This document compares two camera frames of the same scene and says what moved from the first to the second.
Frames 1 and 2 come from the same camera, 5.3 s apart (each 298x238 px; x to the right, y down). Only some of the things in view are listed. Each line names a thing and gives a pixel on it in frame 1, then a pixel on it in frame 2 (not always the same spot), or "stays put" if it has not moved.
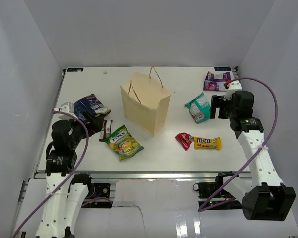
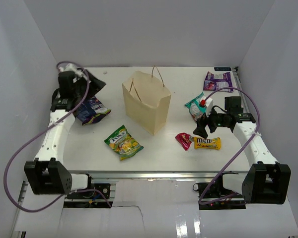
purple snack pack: [216, 82] stays put
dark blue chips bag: [92, 104] stays put
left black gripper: [95, 124] -> [95, 86]
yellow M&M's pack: [199, 143] stays put
